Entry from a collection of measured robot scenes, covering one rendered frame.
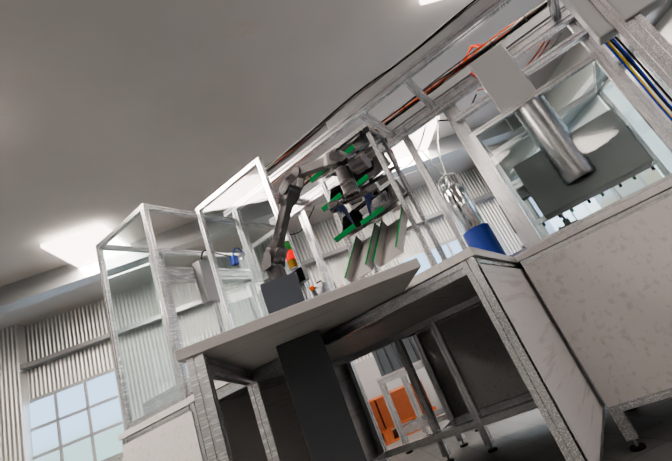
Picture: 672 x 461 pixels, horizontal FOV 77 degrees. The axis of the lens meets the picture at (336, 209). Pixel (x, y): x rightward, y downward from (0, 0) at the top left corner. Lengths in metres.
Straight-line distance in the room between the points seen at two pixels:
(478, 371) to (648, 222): 1.66
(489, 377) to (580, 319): 1.31
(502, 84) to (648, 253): 1.09
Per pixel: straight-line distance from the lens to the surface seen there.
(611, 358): 2.13
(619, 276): 2.11
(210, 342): 1.20
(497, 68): 2.58
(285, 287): 1.58
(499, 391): 3.29
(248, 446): 2.43
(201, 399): 1.21
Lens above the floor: 0.60
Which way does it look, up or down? 23 degrees up
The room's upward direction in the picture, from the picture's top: 23 degrees counter-clockwise
